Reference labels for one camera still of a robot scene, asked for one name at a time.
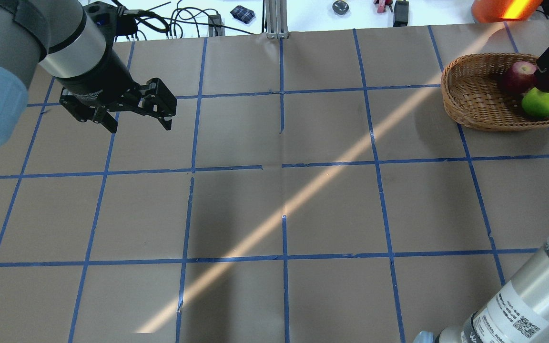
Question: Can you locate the red tool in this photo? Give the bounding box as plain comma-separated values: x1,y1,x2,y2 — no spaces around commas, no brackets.
373,0,394,14

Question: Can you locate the dark blue pouch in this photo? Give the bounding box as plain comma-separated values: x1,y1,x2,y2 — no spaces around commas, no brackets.
230,6,256,24

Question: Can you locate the round grey knob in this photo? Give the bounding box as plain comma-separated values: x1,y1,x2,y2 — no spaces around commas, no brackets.
332,0,349,15

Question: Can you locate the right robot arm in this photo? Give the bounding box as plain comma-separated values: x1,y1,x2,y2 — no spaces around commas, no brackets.
415,53,549,343

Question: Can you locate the aluminium frame post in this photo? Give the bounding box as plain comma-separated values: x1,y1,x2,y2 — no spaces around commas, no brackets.
264,0,289,39

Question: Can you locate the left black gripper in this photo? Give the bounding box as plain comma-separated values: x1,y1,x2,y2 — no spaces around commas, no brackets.
58,48,177,134

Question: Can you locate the red apple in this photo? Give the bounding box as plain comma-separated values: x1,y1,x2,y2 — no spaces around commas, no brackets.
499,61,537,95

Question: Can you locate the wicker basket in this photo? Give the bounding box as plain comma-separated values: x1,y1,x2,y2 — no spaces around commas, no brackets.
441,53,549,131

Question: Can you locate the green apple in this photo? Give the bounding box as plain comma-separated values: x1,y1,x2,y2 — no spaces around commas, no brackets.
521,88,549,119

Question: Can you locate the orange cylinder container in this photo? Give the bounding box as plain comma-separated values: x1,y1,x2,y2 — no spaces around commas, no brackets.
470,0,542,22

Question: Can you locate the black power adapter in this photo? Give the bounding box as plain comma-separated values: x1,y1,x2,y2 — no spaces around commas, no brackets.
392,0,409,27

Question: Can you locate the black cable bundle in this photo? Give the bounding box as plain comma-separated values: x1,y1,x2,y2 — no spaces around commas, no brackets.
132,2,256,39

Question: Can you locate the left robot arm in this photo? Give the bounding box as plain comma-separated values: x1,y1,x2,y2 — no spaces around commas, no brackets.
0,0,177,146

